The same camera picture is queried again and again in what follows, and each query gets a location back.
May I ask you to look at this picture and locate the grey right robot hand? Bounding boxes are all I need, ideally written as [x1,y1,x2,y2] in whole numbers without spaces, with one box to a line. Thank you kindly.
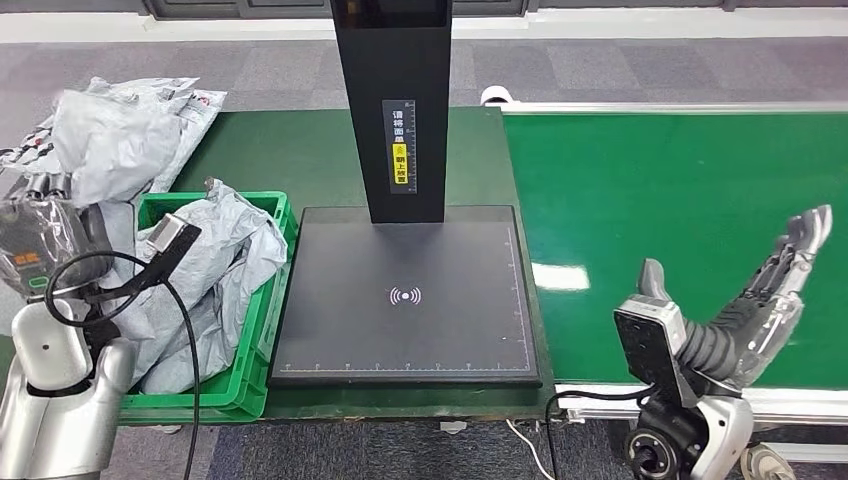
[637,203,834,392]

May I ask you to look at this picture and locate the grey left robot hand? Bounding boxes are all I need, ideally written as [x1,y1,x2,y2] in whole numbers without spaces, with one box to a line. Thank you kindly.
[0,170,114,299]

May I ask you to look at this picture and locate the conveyor caster wheel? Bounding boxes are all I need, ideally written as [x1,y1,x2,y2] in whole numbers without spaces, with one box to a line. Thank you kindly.
[740,443,796,480]

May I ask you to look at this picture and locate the green conveyor belt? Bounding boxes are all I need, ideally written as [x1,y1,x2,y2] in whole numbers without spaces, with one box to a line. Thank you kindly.
[502,112,848,392]

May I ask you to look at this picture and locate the white parcel bag black letters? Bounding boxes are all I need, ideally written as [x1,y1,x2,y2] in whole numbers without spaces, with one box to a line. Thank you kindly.
[0,89,228,195]

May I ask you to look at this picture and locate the black inbound scanner machine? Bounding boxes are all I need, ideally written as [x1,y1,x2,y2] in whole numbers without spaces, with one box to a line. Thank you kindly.
[268,0,543,389]

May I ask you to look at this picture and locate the green plastic crate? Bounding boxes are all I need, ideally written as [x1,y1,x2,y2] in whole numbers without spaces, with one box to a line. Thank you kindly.
[115,190,301,425]

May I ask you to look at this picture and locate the black yellow label sticker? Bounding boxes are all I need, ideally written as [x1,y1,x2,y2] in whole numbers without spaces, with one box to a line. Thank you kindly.
[382,99,419,195]

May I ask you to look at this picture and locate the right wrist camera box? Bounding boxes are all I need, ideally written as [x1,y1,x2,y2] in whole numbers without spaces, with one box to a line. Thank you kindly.
[612,294,700,409]

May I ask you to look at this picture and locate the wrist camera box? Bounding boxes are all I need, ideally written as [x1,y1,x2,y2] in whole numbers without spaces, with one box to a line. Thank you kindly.
[135,213,203,289]
[612,294,700,409]

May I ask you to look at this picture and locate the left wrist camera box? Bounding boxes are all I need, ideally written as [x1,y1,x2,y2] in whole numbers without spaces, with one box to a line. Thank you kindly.
[135,213,203,289]

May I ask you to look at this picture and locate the aluminium conveyor frame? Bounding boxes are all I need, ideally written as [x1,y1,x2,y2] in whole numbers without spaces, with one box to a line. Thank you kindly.
[493,100,848,465]

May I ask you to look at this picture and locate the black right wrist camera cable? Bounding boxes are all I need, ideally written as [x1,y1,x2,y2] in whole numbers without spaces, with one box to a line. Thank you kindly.
[544,384,657,480]

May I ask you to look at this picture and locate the white cable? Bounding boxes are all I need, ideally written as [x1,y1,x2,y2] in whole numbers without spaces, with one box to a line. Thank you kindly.
[506,419,554,480]

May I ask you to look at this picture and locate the glass partition frame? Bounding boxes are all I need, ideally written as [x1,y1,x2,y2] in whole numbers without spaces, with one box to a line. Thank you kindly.
[142,0,531,20]

